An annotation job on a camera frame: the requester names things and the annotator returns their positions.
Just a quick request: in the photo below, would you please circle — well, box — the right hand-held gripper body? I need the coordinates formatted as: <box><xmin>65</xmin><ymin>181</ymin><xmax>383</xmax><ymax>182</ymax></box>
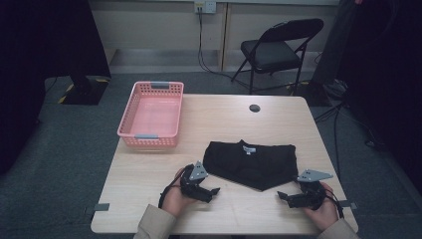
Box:
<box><xmin>296</xmin><ymin>168</ymin><xmax>334</xmax><ymax>211</ymax></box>

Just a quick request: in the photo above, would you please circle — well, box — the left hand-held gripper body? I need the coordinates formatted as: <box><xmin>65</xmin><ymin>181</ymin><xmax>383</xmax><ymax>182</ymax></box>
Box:
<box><xmin>179</xmin><ymin>160</ymin><xmax>210</xmax><ymax>199</ymax></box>

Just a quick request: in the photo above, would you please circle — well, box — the black printed t-shirt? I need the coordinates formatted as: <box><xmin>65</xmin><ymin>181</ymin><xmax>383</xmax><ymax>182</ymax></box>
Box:
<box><xmin>202</xmin><ymin>139</ymin><xmax>300</xmax><ymax>192</ymax></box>

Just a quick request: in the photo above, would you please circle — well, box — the person's right hand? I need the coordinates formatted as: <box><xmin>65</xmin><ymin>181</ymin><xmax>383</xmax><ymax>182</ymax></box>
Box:
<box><xmin>302</xmin><ymin>181</ymin><xmax>339</xmax><ymax>232</ymax></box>

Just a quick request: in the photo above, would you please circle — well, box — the person's left hand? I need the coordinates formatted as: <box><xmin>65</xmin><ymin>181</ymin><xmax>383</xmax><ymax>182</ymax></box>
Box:
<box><xmin>161</xmin><ymin>166</ymin><xmax>200</xmax><ymax>219</ymax></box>

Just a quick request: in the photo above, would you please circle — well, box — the pink plastic basket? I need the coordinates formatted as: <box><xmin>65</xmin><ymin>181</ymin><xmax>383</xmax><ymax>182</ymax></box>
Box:
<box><xmin>116</xmin><ymin>81</ymin><xmax>185</xmax><ymax>148</ymax></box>

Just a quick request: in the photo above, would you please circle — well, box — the black striped stand base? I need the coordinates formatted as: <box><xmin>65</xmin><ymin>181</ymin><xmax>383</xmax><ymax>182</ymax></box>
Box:
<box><xmin>58</xmin><ymin>75</ymin><xmax>110</xmax><ymax>107</ymax></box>

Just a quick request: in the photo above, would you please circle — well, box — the black folding chair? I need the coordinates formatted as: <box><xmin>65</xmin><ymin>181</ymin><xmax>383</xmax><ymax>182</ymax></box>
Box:
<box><xmin>231</xmin><ymin>18</ymin><xmax>325</xmax><ymax>97</ymax></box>

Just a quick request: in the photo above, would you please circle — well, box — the black curtain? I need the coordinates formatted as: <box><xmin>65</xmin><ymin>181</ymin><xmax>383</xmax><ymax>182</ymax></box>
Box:
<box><xmin>337</xmin><ymin>0</ymin><xmax>422</xmax><ymax>195</ymax></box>
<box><xmin>0</xmin><ymin>0</ymin><xmax>112</xmax><ymax>176</ymax></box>

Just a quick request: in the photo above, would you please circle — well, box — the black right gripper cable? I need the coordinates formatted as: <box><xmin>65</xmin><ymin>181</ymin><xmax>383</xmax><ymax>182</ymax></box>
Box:
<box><xmin>325</xmin><ymin>191</ymin><xmax>346</xmax><ymax>220</ymax></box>

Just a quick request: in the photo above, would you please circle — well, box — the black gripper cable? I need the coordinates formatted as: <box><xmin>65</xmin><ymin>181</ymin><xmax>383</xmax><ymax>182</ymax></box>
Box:
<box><xmin>157</xmin><ymin>172</ymin><xmax>185</xmax><ymax>210</ymax></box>
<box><xmin>325</xmin><ymin>191</ymin><xmax>346</xmax><ymax>220</ymax></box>

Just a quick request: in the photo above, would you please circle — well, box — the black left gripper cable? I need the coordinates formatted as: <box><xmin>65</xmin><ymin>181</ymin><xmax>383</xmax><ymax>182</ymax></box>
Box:
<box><xmin>157</xmin><ymin>172</ymin><xmax>185</xmax><ymax>210</ymax></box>

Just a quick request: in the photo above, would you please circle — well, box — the black floor cable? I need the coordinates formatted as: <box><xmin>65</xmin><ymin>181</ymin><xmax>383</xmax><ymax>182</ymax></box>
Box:
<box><xmin>313</xmin><ymin>99</ymin><xmax>387</xmax><ymax>173</ymax></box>

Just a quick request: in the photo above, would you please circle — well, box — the black wall socket cable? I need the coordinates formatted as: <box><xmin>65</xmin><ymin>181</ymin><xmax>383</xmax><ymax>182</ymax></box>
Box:
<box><xmin>197</xmin><ymin>7</ymin><xmax>253</xmax><ymax>91</ymax></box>

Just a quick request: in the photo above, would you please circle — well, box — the white wall socket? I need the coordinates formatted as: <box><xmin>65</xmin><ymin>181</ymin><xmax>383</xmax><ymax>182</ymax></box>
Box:
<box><xmin>194</xmin><ymin>0</ymin><xmax>217</xmax><ymax>15</ymax></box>

